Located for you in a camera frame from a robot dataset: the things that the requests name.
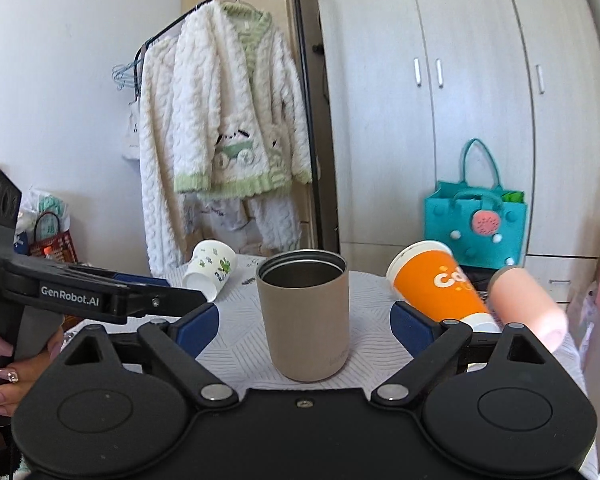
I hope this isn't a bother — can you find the beige tumbler cup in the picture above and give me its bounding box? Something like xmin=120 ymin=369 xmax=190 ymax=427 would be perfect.
xmin=256 ymin=249 xmax=350 ymax=382

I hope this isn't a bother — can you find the orange paper cup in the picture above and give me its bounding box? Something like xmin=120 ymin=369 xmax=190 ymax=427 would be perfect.
xmin=386 ymin=240 xmax=501 ymax=333

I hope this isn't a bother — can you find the white floral paper cup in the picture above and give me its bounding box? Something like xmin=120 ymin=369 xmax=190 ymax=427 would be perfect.
xmin=183 ymin=240 xmax=237 ymax=302

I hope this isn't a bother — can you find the pink tumbler cup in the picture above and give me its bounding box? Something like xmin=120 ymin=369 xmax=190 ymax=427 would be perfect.
xmin=488 ymin=266 xmax=568 ymax=352

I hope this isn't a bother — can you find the person left hand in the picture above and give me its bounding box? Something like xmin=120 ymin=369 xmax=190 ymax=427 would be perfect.
xmin=0 ymin=327 xmax=65 ymax=417

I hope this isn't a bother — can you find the white patterned tablecloth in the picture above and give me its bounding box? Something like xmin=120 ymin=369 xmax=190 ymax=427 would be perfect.
xmin=61 ymin=253 xmax=600 ymax=480

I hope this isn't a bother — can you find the white fleece robe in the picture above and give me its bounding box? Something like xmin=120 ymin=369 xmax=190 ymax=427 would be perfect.
xmin=138 ymin=37 xmax=301 ymax=276

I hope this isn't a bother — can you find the teal felt handbag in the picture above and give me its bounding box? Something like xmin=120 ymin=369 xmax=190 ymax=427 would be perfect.
xmin=424 ymin=138 xmax=528 ymax=270

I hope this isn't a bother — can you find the white tote bag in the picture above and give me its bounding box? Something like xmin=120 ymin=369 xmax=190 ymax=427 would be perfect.
xmin=121 ymin=102 xmax=140 ymax=160

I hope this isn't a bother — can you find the white fleece jacket green trim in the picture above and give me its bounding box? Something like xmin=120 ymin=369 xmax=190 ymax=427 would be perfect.
xmin=172 ymin=1 xmax=312 ymax=198

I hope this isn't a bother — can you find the grey three-door wardrobe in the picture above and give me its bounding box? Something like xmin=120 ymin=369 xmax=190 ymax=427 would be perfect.
xmin=318 ymin=0 xmax=600 ymax=304

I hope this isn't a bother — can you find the black clothes rack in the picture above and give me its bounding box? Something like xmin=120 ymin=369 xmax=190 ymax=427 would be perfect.
xmin=132 ymin=0 xmax=326 ymax=252

